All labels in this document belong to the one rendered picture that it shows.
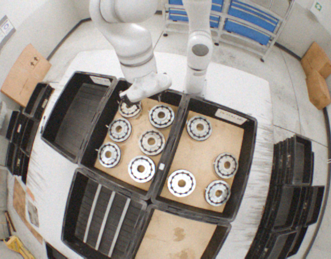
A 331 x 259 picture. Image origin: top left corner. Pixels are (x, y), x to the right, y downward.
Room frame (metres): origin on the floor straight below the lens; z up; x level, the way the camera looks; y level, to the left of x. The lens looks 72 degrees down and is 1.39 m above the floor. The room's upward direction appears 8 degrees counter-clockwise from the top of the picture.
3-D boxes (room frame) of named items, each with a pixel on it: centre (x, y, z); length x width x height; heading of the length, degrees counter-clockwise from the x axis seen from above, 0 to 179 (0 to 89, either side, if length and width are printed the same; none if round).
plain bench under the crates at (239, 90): (0.04, 0.24, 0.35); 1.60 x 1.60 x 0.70; 68
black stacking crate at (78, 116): (0.30, 0.39, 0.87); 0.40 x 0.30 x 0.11; 153
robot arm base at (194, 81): (0.42, -0.17, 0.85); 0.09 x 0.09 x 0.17; 60
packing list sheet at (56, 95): (0.47, 0.80, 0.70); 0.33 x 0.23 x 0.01; 158
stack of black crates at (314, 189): (-0.68, -1.30, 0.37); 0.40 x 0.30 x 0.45; 158
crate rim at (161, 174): (0.03, -0.14, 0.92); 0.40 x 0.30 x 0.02; 153
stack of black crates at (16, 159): (0.21, 2.00, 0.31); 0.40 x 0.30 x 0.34; 158
